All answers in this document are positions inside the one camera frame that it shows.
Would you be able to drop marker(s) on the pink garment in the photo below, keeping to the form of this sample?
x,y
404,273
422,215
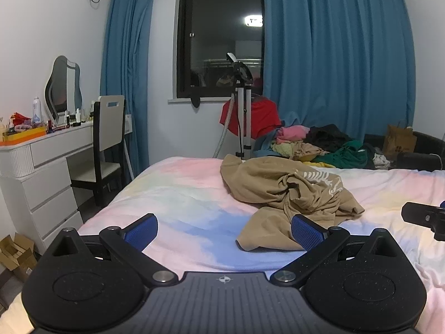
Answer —
x,y
292,134

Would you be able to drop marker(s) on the green garment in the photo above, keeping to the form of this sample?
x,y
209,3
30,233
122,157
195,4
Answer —
x,y
347,156

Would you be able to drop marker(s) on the black hanging object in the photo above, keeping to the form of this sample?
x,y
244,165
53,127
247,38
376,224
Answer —
x,y
195,99

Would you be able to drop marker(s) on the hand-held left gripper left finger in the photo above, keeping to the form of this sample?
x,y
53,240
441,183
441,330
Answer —
x,y
140,231

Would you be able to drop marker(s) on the white spray bottle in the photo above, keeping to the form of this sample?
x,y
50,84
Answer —
x,y
37,113

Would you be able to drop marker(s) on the khaki garment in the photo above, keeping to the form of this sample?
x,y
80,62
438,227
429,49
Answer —
x,y
307,150

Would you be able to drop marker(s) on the wavy vanity mirror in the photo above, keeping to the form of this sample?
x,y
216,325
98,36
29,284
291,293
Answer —
x,y
62,87

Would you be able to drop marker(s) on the cardboard box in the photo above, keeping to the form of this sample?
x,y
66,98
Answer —
x,y
17,254

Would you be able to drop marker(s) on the brown paper bag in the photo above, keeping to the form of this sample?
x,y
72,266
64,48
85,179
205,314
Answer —
x,y
398,142

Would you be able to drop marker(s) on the blue garment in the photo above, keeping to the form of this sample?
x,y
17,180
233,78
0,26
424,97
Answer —
x,y
262,146

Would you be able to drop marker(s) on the black framed window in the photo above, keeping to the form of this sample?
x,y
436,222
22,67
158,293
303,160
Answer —
x,y
215,41

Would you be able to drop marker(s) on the red garment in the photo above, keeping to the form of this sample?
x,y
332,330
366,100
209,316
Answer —
x,y
264,118

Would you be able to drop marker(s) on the black sofa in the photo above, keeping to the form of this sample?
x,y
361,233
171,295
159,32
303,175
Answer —
x,y
420,161

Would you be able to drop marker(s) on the bed with pastel duvet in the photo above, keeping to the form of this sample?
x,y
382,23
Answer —
x,y
173,195

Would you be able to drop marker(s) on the wide blue curtain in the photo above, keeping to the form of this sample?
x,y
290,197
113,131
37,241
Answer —
x,y
330,59

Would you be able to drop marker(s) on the red fabric item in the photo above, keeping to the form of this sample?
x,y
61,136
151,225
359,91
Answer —
x,y
21,118

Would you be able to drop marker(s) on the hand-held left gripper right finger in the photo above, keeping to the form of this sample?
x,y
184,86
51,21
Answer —
x,y
306,231

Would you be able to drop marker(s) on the white dressing table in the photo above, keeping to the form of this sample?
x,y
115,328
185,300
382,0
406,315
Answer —
x,y
48,195

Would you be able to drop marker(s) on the narrow blue curtain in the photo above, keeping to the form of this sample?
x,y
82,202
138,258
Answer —
x,y
128,59

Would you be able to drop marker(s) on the yellow garment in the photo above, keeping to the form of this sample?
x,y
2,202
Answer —
x,y
323,164

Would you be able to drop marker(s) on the black garment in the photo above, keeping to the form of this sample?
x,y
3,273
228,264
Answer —
x,y
326,139

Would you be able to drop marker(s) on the row of cosmetic bottles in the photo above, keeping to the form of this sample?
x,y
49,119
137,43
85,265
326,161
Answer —
x,y
76,118

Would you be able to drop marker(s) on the white garment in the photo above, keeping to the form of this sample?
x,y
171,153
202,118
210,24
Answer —
x,y
381,161

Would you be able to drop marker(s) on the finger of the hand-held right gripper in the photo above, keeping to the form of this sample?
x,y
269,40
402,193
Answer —
x,y
440,234
420,213

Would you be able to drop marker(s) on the orange box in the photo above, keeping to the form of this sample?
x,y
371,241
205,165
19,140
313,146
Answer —
x,y
24,135

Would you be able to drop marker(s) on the tan printed t-shirt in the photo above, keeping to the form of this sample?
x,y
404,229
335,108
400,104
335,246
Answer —
x,y
278,188

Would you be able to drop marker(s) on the black and cream chair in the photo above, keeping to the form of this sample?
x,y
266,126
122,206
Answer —
x,y
109,121

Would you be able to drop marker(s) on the yellow-green garment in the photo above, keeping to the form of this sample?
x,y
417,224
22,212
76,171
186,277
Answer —
x,y
283,150

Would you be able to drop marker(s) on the white wall outlet panel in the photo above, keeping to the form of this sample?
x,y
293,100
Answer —
x,y
128,123

